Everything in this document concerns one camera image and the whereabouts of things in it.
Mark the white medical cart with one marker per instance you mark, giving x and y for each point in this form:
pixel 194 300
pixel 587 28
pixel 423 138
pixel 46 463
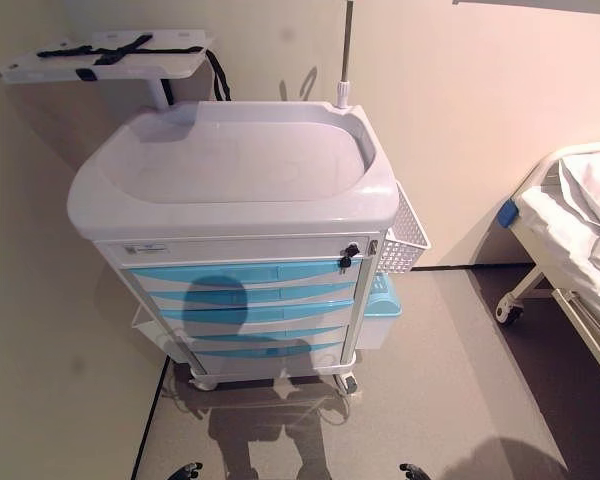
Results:
pixel 230 150

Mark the white side shelf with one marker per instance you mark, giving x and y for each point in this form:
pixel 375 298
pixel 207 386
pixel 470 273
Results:
pixel 155 65

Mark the cream hospital bed frame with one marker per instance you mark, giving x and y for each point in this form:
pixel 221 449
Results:
pixel 570 310

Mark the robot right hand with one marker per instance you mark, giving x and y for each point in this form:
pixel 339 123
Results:
pixel 416 474

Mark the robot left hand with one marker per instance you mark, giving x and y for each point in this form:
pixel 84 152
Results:
pixel 185 471

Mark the white side rack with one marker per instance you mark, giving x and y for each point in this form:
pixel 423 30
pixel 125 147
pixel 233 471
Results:
pixel 152 325

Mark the white bedding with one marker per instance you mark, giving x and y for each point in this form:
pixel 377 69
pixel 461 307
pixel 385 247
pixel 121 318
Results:
pixel 580 225

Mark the white perforated side basket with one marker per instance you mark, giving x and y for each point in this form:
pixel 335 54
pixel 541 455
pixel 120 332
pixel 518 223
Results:
pixel 397 250

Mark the blue bed corner bumper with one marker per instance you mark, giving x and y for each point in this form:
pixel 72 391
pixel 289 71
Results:
pixel 509 214

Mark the black key bunch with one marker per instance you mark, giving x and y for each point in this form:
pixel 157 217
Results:
pixel 351 250

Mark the cart label sticker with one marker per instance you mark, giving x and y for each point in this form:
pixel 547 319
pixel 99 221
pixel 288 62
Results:
pixel 145 249

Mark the metal cart latch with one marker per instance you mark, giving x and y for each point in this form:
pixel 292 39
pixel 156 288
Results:
pixel 375 248

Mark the metal IV pole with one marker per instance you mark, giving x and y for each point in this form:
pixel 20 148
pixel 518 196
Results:
pixel 345 50

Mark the grey cart caster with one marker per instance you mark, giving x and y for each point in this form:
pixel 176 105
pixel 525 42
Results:
pixel 205 381
pixel 349 384

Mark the blue lidded waste bin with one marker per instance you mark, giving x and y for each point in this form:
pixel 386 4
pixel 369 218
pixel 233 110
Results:
pixel 385 310

